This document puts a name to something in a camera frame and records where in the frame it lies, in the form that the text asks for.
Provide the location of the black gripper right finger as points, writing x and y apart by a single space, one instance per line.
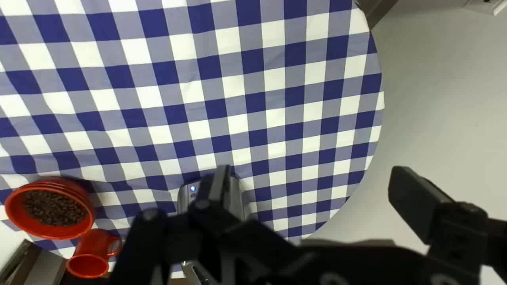
437 215

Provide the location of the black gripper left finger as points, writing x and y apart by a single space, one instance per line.
158 237

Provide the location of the red cup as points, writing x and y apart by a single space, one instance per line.
95 253

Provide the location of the red bowl with coffee beans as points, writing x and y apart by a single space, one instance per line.
49 207

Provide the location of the blue white checkered tablecloth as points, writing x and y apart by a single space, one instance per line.
222 84

